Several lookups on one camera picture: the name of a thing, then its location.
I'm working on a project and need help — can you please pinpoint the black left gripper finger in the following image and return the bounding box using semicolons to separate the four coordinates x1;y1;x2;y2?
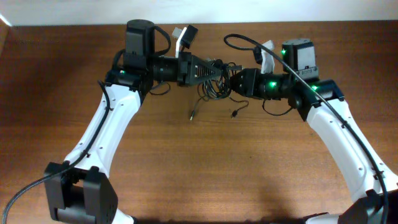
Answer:
194;56;221;72
194;72;221;85

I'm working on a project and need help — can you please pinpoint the black usb cables bundle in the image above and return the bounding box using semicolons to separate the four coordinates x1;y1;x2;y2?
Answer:
189;58;246;121

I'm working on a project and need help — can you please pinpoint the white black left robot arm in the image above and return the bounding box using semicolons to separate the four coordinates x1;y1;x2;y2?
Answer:
45;19;221;224

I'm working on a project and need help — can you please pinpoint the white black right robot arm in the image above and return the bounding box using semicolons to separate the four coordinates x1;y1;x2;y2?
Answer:
231;34;397;223

